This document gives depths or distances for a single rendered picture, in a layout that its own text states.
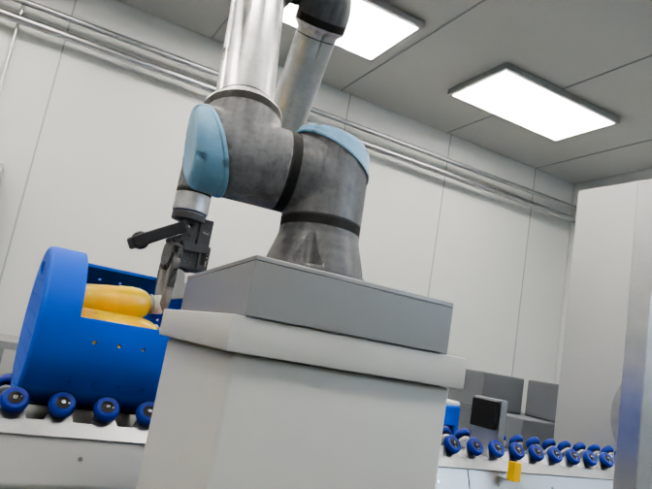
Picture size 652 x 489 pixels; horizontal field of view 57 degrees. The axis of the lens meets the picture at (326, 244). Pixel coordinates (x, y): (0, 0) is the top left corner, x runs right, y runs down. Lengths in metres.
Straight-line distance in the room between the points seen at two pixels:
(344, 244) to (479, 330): 5.29
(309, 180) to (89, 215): 3.82
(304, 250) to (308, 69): 0.45
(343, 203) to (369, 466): 0.34
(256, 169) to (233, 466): 0.37
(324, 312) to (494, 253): 5.58
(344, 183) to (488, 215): 5.41
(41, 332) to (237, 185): 0.46
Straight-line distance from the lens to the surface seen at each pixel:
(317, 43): 1.15
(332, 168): 0.83
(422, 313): 0.75
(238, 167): 0.80
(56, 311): 1.11
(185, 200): 1.28
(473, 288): 6.02
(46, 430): 1.15
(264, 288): 0.64
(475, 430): 1.81
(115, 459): 1.17
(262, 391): 0.67
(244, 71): 0.90
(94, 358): 1.12
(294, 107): 1.17
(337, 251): 0.80
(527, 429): 4.27
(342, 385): 0.71
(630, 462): 1.68
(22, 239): 4.53
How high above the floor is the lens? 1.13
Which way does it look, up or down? 10 degrees up
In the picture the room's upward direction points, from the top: 10 degrees clockwise
